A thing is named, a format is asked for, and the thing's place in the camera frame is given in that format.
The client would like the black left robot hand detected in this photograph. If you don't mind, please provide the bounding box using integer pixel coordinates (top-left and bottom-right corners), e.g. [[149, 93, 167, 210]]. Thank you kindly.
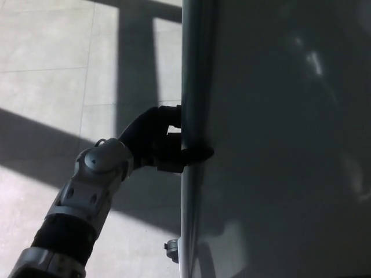
[[118, 105, 215, 174]]

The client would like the white board with grey frame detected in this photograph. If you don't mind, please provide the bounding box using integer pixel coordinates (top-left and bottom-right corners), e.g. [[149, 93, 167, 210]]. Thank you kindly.
[[177, 0, 371, 278]]

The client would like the grey whiteboard stand knob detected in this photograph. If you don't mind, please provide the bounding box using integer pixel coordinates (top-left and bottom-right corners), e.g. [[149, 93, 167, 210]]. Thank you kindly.
[[163, 239, 180, 264]]

